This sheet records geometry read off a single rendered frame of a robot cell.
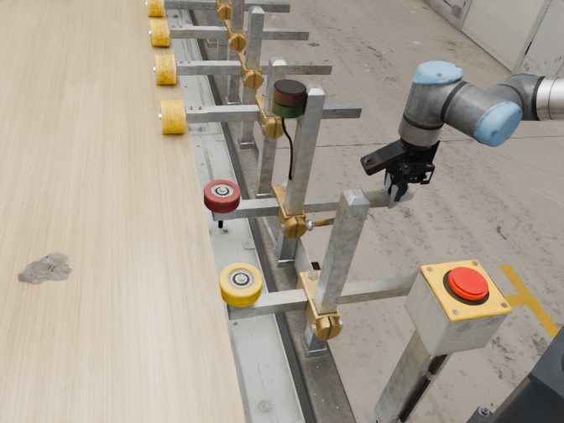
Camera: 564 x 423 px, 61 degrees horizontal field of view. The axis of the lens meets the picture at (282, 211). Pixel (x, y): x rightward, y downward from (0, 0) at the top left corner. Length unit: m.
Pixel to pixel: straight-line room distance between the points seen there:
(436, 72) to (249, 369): 0.73
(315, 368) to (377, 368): 0.90
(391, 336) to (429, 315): 1.49
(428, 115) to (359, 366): 1.12
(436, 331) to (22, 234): 0.76
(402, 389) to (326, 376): 0.39
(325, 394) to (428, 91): 0.64
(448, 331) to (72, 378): 0.54
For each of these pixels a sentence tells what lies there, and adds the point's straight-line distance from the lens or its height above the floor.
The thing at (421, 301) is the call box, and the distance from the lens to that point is 0.55.
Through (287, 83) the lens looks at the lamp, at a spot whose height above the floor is 1.18.
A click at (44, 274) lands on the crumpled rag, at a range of 0.93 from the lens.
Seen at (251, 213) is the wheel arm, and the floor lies 0.84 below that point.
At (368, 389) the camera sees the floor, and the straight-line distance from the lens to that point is 1.87.
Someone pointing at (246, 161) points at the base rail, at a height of 0.70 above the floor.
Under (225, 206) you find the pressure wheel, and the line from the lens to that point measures 1.04.
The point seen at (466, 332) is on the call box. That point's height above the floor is 1.19.
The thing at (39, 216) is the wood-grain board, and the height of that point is 0.90.
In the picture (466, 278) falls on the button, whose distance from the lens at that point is 0.53.
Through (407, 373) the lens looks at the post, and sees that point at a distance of 0.65.
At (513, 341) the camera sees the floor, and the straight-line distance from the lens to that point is 2.25.
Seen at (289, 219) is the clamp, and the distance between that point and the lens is 1.07.
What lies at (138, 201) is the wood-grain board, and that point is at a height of 0.90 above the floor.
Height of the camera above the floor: 1.59
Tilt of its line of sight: 41 degrees down
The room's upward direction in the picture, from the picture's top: 9 degrees clockwise
